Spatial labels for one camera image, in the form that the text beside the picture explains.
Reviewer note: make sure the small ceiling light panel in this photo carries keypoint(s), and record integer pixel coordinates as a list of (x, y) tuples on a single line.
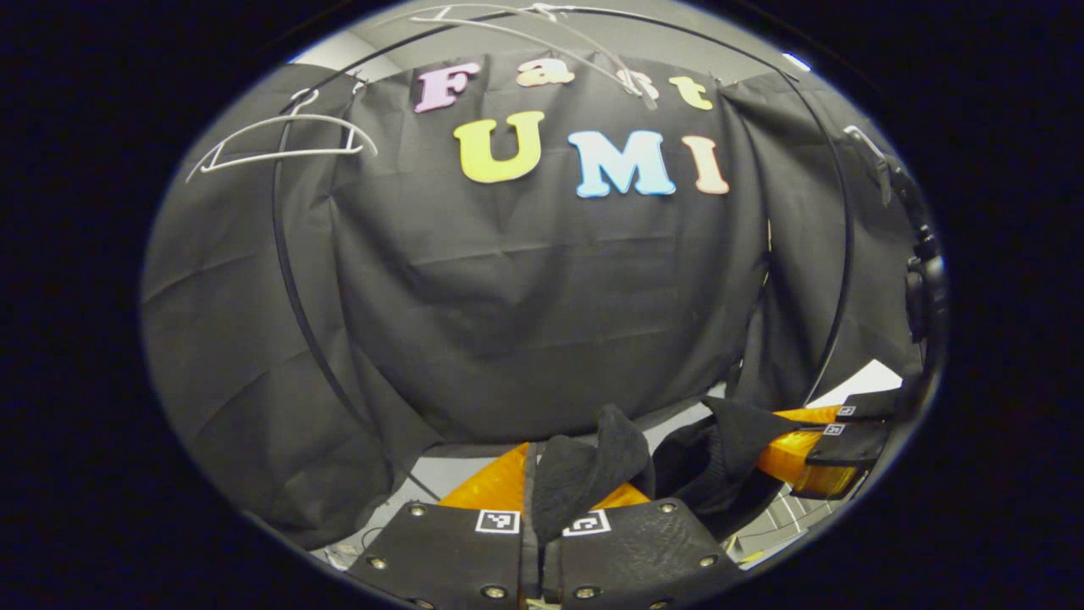
[(796, 62)]

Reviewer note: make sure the black knit jacket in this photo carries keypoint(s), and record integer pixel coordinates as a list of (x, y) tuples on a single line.
[(584, 474)]

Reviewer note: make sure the black clothes rack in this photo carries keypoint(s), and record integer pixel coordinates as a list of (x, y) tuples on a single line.
[(849, 246)]

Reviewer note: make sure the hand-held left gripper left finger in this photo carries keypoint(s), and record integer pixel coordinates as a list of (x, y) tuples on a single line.
[(449, 559)]

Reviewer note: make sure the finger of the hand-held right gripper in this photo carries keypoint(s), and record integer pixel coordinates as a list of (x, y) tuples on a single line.
[(868, 405), (796, 462)]

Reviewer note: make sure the white clothes hanger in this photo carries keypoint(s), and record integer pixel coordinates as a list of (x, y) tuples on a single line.
[(296, 116), (549, 11)]

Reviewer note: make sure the white flat board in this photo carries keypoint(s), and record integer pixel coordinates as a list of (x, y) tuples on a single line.
[(864, 381)]

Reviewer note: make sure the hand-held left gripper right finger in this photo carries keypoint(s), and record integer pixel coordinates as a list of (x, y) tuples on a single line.
[(644, 559)]

